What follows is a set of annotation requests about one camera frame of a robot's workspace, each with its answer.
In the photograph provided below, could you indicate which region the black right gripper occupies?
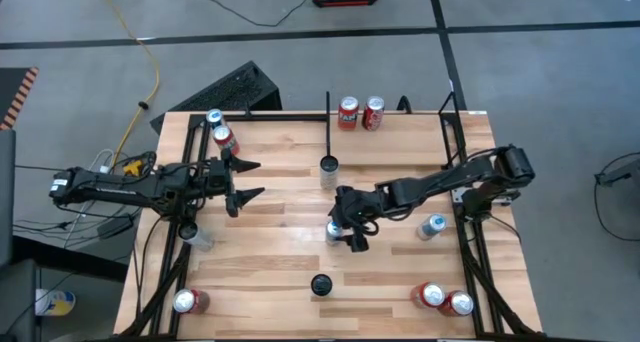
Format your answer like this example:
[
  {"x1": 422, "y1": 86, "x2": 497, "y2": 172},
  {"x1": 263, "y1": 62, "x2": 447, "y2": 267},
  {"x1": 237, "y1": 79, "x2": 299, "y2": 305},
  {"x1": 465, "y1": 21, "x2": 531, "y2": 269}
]
[{"x1": 328, "y1": 184, "x2": 387, "y2": 254}]

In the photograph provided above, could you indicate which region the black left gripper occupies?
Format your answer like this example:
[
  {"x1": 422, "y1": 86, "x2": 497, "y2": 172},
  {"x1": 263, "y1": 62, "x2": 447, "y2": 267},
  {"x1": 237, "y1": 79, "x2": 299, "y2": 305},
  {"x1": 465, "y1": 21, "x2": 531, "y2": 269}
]
[{"x1": 189, "y1": 153, "x2": 266, "y2": 218}]

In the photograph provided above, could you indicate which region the red Fanta can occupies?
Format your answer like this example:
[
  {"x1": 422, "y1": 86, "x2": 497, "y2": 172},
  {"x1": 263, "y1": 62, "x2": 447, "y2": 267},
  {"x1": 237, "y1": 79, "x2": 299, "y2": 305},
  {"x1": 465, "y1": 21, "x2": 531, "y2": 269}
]
[
  {"x1": 172, "y1": 287, "x2": 212, "y2": 315},
  {"x1": 212, "y1": 124, "x2": 241, "y2": 157},
  {"x1": 337, "y1": 95, "x2": 361, "y2": 132}
]

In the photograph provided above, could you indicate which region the white Celsius energy drink can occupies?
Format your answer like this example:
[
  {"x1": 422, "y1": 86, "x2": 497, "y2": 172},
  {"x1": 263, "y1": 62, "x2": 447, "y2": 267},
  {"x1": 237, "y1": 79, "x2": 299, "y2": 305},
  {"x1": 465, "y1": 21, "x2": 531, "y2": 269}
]
[
  {"x1": 177, "y1": 221, "x2": 216, "y2": 252},
  {"x1": 319, "y1": 154, "x2": 340, "y2": 192},
  {"x1": 310, "y1": 273, "x2": 334, "y2": 298}
]

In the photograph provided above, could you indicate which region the red Coca-Cola can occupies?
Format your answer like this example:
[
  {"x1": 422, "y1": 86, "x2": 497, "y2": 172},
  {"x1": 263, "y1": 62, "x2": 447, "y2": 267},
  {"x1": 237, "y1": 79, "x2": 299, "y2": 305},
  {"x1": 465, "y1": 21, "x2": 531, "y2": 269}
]
[
  {"x1": 361, "y1": 95, "x2": 386, "y2": 132},
  {"x1": 437, "y1": 289, "x2": 475, "y2": 318},
  {"x1": 409, "y1": 281, "x2": 447, "y2": 310}
]

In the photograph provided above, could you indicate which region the yellow plug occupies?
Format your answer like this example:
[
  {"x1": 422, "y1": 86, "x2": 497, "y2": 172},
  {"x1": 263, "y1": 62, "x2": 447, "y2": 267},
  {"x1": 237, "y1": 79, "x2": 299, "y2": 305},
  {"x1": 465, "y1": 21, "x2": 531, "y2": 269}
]
[{"x1": 122, "y1": 157, "x2": 146, "y2": 177}]

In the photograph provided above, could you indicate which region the white blue yellow container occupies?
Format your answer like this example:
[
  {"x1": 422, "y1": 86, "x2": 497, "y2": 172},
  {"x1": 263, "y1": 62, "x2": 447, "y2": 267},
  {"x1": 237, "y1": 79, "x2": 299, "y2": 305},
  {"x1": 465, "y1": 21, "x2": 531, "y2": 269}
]
[{"x1": 34, "y1": 288, "x2": 77, "y2": 317}]

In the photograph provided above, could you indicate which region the grey cabinet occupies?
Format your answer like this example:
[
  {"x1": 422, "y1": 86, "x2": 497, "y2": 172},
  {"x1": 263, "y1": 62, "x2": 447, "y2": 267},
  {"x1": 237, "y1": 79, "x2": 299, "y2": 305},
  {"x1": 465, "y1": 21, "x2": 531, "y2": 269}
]
[{"x1": 0, "y1": 129, "x2": 17, "y2": 271}]

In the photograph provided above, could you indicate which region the black mat orange striped edge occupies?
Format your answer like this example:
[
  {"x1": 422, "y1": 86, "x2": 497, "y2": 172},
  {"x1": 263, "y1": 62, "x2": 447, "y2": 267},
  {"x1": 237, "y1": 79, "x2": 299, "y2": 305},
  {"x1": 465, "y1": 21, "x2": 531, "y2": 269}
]
[{"x1": 0, "y1": 66, "x2": 40, "y2": 132}]

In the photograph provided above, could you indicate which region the black aluminium table frame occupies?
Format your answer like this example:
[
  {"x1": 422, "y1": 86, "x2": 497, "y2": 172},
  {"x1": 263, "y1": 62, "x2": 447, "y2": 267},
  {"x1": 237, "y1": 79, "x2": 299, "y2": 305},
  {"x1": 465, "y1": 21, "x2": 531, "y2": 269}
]
[{"x1": 130, "y1": 110, "x2": 541, "y2": 342}]

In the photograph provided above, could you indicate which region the black frame wooden shelf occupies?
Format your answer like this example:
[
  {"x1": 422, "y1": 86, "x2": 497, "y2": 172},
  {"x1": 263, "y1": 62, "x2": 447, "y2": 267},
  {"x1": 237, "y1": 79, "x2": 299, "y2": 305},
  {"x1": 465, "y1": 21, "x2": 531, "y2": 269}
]
[{"x1": 324, "y1": 90, "x2": 466, "y2": 171}]

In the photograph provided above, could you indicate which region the yellow extension cable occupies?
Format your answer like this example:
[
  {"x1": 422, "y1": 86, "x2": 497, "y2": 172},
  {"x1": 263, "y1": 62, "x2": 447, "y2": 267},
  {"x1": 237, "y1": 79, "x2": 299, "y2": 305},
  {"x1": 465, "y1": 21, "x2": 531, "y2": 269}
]
[{"x1": 91, "y1": 0, "x2": 162, "y2": 166}]

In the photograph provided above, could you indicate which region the white power cable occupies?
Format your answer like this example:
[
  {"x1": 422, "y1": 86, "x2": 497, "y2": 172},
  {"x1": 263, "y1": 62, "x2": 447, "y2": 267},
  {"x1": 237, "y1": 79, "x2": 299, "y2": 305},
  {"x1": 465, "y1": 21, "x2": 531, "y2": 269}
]
[{"x1": 87, "y1": 148, "x2": 117, "y2": 176}]

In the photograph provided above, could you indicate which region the black looped floor cable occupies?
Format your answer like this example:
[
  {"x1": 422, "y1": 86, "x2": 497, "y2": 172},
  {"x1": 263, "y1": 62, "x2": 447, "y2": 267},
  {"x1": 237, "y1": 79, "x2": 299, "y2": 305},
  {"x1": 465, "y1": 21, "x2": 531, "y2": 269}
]
[{"x1": 593, "y1": 151, "x2": 640, "y2": 243}]

